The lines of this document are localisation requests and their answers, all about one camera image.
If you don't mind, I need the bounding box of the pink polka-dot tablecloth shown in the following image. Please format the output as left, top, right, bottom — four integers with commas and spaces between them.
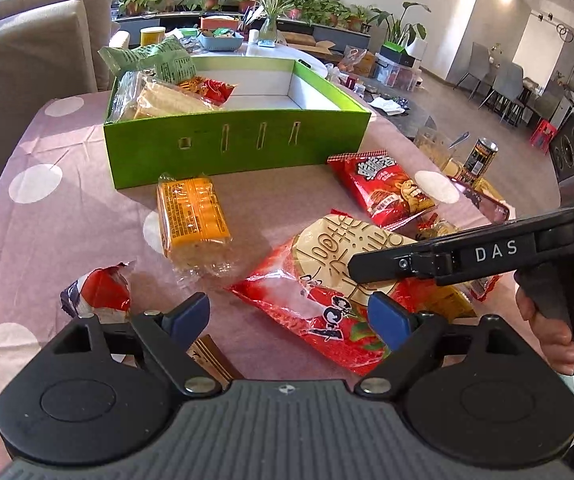
0, 87, 518, 461

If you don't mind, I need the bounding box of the red white blue small packet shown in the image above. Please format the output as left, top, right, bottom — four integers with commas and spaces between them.
60, 261, 132, 322

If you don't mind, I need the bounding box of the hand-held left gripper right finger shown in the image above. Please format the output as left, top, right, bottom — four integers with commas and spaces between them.
355, 291, 526, 402

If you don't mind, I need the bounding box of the black yellow drink can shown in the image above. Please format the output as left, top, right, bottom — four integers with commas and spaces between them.
460, 138, 499, 186

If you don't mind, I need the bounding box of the green cardboard box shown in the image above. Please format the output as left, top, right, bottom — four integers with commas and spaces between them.
103, 56, 372, 191

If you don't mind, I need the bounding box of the beige sofa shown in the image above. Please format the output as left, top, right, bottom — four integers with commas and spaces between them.
0, 0, 132, 188

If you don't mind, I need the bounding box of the grey television cabinet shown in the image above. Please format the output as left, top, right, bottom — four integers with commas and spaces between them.
112, 10, 373, 51

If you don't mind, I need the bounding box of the orange box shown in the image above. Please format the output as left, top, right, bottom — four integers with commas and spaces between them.
200, 15, 241, 32

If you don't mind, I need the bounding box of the green snack packet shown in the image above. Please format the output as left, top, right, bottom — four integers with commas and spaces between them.
98, 41, 199, 85

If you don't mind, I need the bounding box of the phone with red case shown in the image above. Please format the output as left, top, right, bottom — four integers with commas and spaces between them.
454, 180, 518, 226

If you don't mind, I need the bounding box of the glass vase with green plant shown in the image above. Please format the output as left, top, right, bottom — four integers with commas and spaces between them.
254, 0, 295, 48

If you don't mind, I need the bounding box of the grey dining chair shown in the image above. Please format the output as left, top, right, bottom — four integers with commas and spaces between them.
480, 62, 525, 126
454, 42, 493, 93

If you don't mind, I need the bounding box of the clear yellow wafer packet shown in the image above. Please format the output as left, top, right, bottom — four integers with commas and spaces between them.
116, 71, 228, 123

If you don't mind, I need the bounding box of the tall large-leaf plant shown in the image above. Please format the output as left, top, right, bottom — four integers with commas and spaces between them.
367, 1, 431, 51

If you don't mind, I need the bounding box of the yellow canister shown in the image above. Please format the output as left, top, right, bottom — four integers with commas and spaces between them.
140, 26, 167, 49

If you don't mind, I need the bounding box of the clear plastic bag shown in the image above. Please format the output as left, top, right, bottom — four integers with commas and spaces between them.
337, 45, 379, 78

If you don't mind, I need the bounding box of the open cardboard box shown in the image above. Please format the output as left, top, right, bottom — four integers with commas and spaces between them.
283, 31, 337, 57

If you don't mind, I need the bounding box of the blue plastic basket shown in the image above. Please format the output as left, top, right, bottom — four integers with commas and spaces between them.
197, 30, 244, 52

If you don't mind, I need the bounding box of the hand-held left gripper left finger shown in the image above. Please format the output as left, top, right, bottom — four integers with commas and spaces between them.
49, 291, 223, 397

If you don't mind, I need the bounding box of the white oval coffee table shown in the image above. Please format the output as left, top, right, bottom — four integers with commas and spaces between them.
112, 29, 343, 83

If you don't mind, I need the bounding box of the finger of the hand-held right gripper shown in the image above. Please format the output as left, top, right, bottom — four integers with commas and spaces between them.
348, 238, 468, 287

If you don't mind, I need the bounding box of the dark round low table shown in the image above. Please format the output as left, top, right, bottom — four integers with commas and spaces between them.
324, 72, 438, 143

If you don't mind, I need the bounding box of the clear storage box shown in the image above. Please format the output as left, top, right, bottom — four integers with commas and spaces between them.
371, 57, 424, 92

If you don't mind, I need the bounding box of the red chips packet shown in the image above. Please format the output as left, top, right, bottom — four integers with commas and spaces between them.
327, 151, 439, 229

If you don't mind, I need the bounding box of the green black box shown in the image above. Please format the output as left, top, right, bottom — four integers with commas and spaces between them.
379, 42, 416, 68

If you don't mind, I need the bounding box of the white crumpled paper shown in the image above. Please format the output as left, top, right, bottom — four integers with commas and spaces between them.
368, 96, 410, 115

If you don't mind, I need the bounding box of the brown striped snack packet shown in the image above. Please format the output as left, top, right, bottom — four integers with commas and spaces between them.
187, 335, 246, 392

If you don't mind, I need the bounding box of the orange cracker packet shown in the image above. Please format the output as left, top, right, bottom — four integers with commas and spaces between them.
156, 172, 234, 281

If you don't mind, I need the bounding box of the person's right hand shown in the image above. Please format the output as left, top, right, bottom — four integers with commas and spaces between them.
514, 261, 574, 376

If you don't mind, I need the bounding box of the large red rice cracker packet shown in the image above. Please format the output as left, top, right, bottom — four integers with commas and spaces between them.
224, 214, 475, 377

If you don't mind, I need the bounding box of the red plastic stool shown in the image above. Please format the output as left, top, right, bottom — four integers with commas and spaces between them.
530, 119, 559, 151

